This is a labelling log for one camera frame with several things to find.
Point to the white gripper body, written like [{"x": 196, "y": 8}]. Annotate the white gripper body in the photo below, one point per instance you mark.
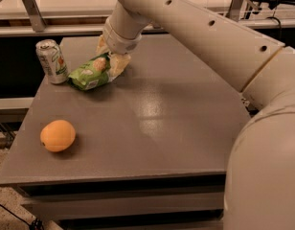
[{"x": 121, "y": 42}]

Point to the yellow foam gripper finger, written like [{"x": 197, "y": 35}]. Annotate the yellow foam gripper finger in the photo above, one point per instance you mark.
[
  {"x": 102, "y": 47},
  {"x": 118, "y": 63}
]

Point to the green rice chip bag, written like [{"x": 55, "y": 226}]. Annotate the green rice chip bag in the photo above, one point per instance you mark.
[{"x": 95, "y": 72}]

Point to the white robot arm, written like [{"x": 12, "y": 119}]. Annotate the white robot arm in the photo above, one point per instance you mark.
[{"x": 260, "y": 180}]

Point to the silver soda can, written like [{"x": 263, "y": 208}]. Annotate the silver soda can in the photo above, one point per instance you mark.
[{"x": 52, "y": 61}]

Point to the orange fruit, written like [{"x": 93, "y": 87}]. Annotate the orange fruit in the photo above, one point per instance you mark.
[{"x": 57, "y": 136}]

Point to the grey cabinet drawer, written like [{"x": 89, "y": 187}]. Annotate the grey cabinet drawer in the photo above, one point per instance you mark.
[{"x": 120, "y": 204}]

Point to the metal railing bracket left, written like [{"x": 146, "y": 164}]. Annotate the metal railing bracket left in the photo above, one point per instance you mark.
[{"x": 36, "y": 19}]

